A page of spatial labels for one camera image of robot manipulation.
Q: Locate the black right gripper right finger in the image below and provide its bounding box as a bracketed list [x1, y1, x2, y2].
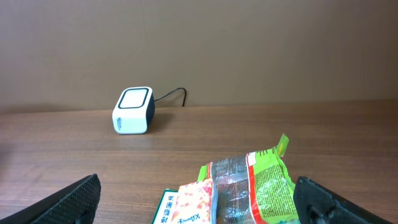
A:
[294, 176, 392, 224]

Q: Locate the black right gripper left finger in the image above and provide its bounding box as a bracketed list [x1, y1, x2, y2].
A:
[1, 174, 101, 224]

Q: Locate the green snack bag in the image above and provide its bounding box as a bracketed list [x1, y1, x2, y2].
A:
[198, 134, 300, 223]

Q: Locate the red tissue packet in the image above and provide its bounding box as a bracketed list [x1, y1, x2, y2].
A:
[171, 179, 218, 224]

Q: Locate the white barcode scanner box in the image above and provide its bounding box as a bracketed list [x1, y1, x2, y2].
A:
[112, 86, 155, 134]

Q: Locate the black scanner cable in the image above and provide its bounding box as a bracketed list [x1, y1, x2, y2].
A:
[154, 87, 188, 108]

